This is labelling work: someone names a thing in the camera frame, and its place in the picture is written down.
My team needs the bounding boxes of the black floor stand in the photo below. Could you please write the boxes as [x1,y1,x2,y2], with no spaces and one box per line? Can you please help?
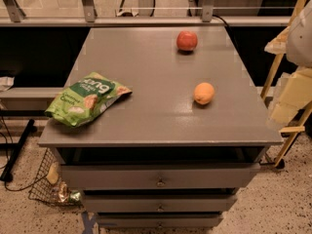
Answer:
[0,119,36,182]

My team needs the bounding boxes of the orange fruit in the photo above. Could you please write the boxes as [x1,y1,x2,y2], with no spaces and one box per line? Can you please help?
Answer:
[193,83,215,105]

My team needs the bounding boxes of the grey drawer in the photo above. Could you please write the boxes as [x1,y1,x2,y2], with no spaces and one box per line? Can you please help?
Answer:
[83,195,237,213]
[61,163,260,190]
[97,214,223,228]

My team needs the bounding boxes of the snack wrappers in basket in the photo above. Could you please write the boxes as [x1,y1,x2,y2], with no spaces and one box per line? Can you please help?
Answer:
[46,162,81,205]

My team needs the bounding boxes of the green rice chip bag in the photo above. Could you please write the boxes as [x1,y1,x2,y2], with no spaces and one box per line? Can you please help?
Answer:
[45,72,132,128]

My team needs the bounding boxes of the black cable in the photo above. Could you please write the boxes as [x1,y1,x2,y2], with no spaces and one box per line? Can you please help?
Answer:
[0,120,50,193]

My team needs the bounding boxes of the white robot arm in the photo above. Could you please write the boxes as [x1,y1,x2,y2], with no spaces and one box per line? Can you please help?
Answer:
[264,1,312,127]

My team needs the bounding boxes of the grey drawer cabinet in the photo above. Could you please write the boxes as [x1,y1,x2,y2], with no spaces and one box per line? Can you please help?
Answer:
[40,26,282,217]

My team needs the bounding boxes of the metal railing frame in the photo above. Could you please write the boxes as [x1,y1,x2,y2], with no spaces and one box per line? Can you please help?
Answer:
[1,0,291,27]

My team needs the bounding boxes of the red apple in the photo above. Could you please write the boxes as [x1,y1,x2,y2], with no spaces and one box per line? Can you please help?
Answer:
[176,31,198,52]

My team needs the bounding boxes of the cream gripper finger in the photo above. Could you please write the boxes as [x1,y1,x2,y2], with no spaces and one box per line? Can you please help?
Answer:
[268,67,312,125]

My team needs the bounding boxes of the bottom grey drawer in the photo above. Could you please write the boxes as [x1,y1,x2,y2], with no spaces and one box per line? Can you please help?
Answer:
[97,214,223,228]

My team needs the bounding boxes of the top grey drawer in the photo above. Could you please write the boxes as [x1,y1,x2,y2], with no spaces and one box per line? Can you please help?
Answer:
[61,163,260,190]

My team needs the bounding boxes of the wire basket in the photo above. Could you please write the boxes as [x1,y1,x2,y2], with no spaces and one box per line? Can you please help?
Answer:
[28,149,81,207]

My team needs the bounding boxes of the middle grey drawer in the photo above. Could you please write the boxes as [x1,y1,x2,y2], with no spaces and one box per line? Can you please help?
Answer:
[83,195,237,213]

